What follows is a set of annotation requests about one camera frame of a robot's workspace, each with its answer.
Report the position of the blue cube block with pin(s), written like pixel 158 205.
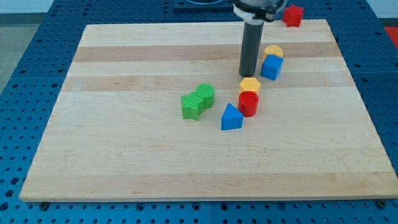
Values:
pixel 271 67

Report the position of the yellow heart block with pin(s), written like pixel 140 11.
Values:
pixel 272 50

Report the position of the green star block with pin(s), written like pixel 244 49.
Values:
pixel 192 106

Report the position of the green cylinder block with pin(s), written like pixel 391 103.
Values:
pixel 207 92

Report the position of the blue triangle block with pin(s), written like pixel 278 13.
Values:
pixel 232 118

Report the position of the red cylinder block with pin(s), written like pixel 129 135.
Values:
pixel 247 103

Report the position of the yellow hexagon block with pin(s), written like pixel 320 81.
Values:
pixel 250 84

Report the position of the light wooden board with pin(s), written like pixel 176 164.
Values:
pixel 117 134

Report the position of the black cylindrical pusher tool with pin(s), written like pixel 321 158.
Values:
pixel 250 48

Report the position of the red star block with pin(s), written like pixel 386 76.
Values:
pixel 293 16

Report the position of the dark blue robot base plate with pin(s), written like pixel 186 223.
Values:
pixel 201 5

